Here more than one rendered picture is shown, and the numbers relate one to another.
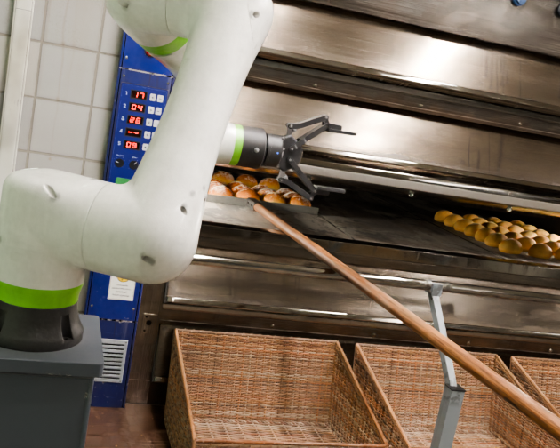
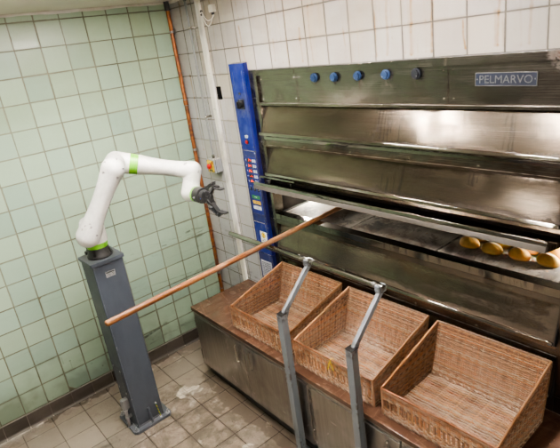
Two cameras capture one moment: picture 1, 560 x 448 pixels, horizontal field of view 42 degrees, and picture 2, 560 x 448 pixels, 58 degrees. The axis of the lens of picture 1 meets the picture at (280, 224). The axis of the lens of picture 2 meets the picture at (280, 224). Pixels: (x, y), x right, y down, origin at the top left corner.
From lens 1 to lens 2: 2.95 m
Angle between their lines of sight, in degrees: 68
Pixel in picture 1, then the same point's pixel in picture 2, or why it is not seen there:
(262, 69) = (284, 142)
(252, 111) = (286, 163)
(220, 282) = (295, 243)
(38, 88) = (230, 159)
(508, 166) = (405, 188)
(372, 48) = (319, 124)
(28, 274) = not seen: hidden behind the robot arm
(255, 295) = (307, 252)
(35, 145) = (235, 181)
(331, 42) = (303, 124)
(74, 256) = not seen: hidden behind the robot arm
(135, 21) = not seen: hidden behind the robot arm
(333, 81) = (309, 144)
